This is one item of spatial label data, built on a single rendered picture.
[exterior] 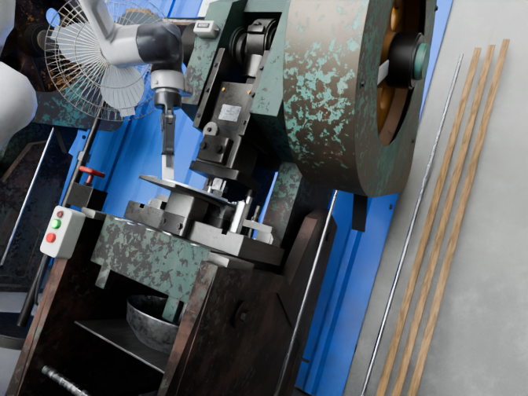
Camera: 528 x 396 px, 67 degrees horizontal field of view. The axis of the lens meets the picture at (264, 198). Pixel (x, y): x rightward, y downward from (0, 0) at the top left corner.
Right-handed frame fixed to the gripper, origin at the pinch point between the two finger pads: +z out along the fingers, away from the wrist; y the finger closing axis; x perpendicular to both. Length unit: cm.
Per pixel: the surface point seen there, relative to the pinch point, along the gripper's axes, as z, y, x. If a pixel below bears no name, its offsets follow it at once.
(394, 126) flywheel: -17, -5, 79
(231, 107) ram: -20.6, -11.8, 21.3
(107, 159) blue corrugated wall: -22, -231, -22
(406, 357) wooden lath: 79, -31, 105
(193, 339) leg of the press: 40.4, 22.3, 3.0
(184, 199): 9.0, -4.2, 5.0
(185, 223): 15.7, -2.1, 5.1
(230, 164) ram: -1.8, -7.1, 19.7
